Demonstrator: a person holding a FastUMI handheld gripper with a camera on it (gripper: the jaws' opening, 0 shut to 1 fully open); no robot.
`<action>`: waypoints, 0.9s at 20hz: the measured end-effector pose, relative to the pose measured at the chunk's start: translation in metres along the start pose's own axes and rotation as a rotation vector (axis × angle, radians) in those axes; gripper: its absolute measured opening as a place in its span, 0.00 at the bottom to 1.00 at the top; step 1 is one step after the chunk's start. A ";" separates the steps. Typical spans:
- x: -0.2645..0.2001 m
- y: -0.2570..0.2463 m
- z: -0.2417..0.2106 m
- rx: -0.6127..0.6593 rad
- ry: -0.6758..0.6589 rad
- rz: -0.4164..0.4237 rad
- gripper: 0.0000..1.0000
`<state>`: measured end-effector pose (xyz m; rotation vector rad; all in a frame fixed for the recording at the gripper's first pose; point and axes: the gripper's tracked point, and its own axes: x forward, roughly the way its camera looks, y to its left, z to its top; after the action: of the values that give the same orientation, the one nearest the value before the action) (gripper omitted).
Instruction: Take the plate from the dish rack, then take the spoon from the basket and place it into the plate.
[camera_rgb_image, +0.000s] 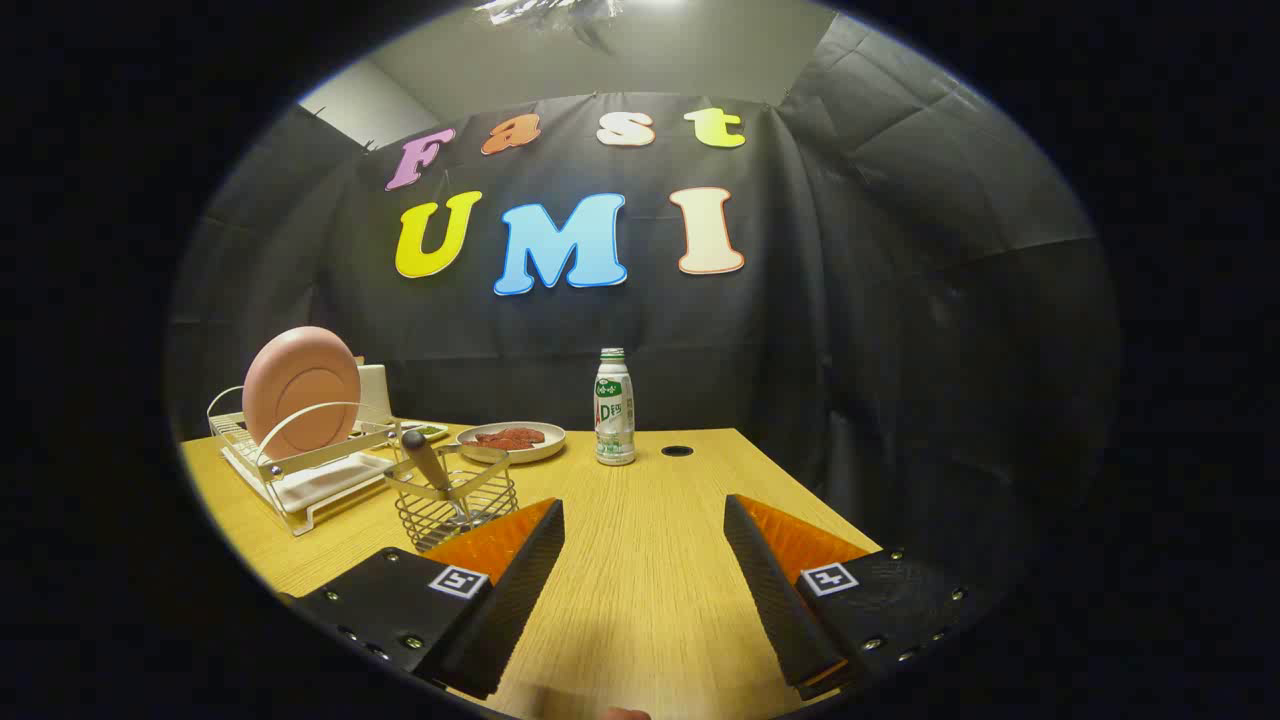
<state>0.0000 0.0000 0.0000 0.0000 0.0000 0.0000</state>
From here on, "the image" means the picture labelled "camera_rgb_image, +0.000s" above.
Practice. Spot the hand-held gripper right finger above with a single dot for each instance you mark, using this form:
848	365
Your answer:
770	600

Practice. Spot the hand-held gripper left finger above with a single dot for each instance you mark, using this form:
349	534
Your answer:
520	590

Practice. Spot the pink plate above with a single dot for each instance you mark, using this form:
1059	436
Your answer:
300	385

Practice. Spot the beige plate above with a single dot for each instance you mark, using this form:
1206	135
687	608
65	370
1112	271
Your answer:
550	445

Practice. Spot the red meat slice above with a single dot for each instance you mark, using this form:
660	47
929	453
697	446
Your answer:
525	435
487	438

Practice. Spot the white divided snack tray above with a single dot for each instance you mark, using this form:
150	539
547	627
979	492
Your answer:
425	431

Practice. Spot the white bottle green label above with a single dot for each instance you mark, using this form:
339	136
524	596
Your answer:
615	420

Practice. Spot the white toaster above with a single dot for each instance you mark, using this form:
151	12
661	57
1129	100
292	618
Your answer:
373	395

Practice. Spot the black backdrop cloth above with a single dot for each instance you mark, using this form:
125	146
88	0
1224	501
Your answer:
900	300

